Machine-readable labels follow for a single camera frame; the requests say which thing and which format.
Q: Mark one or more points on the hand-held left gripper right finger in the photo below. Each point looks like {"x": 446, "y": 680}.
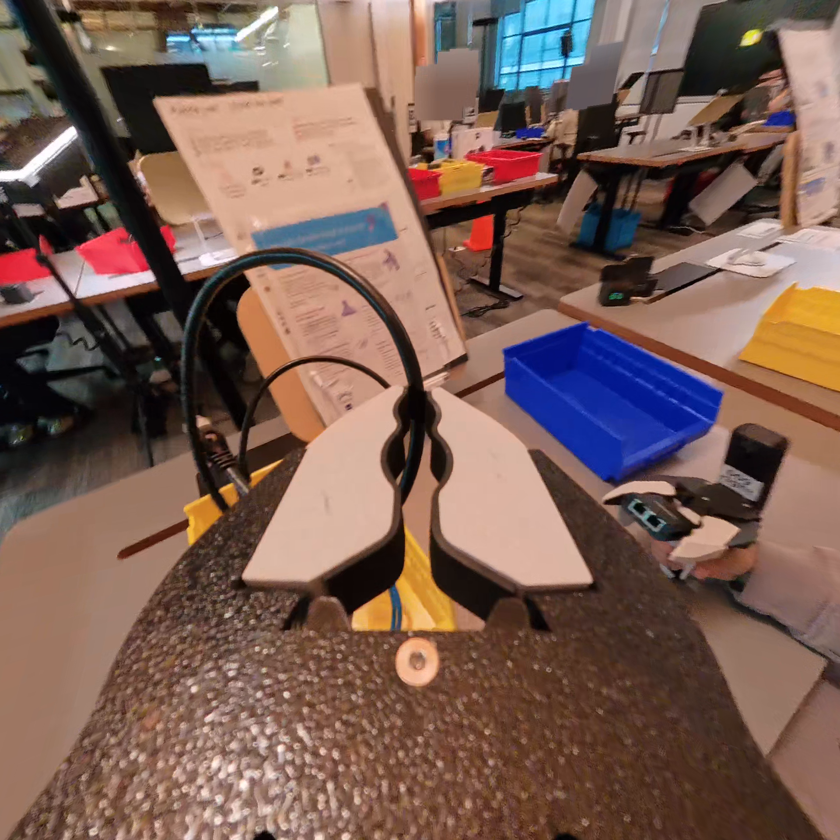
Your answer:
{"x": 505, "y": 518}

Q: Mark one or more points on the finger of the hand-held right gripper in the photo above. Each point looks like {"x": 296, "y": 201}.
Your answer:
{"x": 712, "y": 538}
{"x": 643, "y": 490}

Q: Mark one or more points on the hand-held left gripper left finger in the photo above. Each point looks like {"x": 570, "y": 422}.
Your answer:
{"x": 328, "y": 512}

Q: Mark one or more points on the black network adapter box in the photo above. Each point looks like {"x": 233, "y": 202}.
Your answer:
{"x": 653, "y": 520}

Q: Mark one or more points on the person's right forearm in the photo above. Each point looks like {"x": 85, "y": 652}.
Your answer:
{"x": 800, "y": 597}

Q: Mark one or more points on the grey desk with wooden edge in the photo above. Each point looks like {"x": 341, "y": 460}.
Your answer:
{"x": 695, "y": 315}

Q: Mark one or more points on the person's right hand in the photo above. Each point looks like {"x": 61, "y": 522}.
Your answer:
{"x": 728, "y": 564}

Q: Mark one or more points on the blue plastic bin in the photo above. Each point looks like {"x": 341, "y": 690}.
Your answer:
{"x": 610, "y": 400}

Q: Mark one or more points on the black tablet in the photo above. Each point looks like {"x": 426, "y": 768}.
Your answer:
{"x": 682, "y": 277}

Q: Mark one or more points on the black device with green display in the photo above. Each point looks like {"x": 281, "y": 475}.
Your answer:
{"x": 623, "y": 282}

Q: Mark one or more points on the orange traffic cone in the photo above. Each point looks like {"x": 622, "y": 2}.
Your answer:
{"x": 480, "y": 235}

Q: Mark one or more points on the printed instruction sheet stand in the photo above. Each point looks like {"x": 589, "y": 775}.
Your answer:
{"x": 308, "y": 216}

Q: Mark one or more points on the small yellow plastic bin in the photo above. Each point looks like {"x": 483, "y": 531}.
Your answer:
{"x": 459, "y": 177}

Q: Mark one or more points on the black tripod pole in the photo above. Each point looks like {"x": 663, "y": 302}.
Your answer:
{"x": 98, "y": 131}

